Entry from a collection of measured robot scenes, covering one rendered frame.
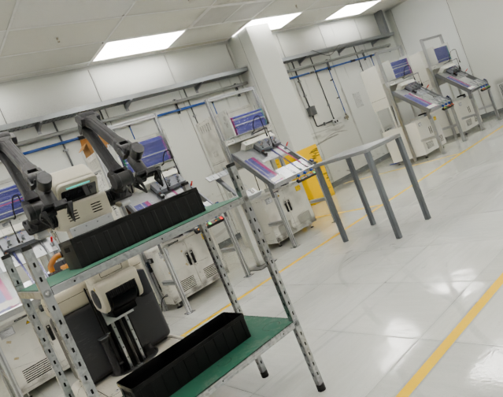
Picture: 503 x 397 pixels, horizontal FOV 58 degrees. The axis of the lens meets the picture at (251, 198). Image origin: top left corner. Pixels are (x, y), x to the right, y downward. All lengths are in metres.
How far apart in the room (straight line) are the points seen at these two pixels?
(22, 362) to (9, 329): 0.28
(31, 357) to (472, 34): 9.47
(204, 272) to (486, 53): 7.74
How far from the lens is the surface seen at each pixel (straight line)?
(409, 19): 11.22
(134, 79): 6.74
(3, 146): 2.34
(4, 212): 4.27
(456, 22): 10.78
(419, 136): 7.92
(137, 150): 2.15
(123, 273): 2.41
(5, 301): 3.84
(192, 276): 4.61
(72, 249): 1.78
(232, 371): 1.91
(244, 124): 5.48
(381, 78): 8.10
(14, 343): 4.12
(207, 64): 7.45
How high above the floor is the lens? 1.09
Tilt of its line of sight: 5 degrees down
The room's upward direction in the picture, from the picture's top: 22 degrees counter-clockwise
